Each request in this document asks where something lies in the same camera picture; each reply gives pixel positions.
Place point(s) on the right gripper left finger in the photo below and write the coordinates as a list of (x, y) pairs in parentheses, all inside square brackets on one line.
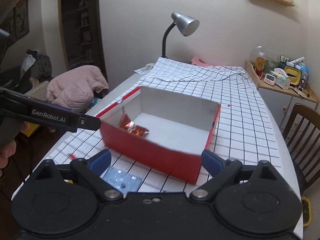
[(87, 172)]

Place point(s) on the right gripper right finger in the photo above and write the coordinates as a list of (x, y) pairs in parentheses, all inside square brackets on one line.
[(223, 172)]

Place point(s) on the light blue wafer packet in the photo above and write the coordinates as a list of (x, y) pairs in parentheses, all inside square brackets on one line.
[(122, 181)]

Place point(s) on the dark red foil snack bag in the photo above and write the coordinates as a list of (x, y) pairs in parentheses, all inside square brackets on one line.
[(131, 127)]

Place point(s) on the person's left hand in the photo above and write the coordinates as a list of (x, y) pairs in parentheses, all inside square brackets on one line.
[(8, 143)]

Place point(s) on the white grid tablecloth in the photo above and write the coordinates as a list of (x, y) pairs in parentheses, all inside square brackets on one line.
[(243, 131)]

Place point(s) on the pink puffer jacket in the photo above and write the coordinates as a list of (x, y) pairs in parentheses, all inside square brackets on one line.
[(76, 89)]

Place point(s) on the red cardboard box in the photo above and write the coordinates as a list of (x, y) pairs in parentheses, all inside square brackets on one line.
[(180, 127)]

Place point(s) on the wooden chair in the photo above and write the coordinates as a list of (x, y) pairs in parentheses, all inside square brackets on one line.
[(301, 134)]

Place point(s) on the wooden corner cabinet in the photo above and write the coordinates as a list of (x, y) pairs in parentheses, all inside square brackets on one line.
[(280, 102)]

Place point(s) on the white kitchen timer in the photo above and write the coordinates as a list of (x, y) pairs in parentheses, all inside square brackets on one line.
[(269, 79)]

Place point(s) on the tissue box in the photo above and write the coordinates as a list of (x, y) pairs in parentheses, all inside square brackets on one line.
[(282, 79)]

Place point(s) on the papers on table corner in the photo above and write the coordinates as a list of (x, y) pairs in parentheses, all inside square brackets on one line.
[(144, 70)]

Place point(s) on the orange drink bottle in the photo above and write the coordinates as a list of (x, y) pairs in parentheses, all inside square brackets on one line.
[(259, 64)]

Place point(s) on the yellow retro radio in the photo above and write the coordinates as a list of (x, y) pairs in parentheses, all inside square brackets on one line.
[(298, 74)]

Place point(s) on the dark bookshelf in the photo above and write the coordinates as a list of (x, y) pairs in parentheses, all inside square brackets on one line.
[(81, 33)]

